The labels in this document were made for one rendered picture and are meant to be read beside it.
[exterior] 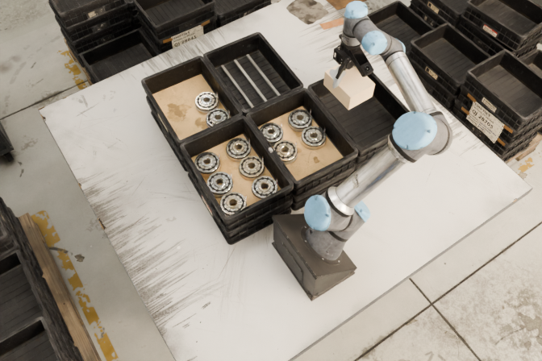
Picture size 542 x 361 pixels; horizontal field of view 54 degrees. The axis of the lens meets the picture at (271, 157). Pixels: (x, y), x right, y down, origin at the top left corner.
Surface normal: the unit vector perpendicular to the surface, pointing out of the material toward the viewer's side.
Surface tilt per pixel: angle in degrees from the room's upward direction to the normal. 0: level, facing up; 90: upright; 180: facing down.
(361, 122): 0
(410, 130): 40
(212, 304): 0
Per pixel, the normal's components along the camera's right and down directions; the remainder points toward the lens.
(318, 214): -0.75, -0.04
